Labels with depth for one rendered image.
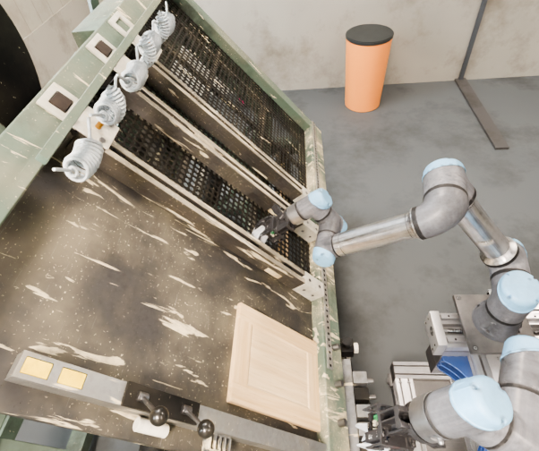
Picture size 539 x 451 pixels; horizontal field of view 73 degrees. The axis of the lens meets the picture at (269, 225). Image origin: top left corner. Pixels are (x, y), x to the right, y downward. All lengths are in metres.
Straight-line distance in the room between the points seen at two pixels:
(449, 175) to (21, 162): 1.06
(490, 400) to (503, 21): 4.63
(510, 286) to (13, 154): 1.37
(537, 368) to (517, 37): 4.63
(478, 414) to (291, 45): 4.31
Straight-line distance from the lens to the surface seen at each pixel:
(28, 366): 0.87
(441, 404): 0.71
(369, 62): 4.11
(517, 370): 0.80
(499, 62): 5.28
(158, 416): 0.84
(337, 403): 1.48
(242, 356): 1.20
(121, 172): 1.17
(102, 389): 0.92
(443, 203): 1.07
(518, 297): 1.34
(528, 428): 0.76
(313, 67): 4.75
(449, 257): 3.03
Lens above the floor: 2.28
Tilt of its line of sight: 48 degrees down
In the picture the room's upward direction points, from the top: 8 degrees counter-clockwise
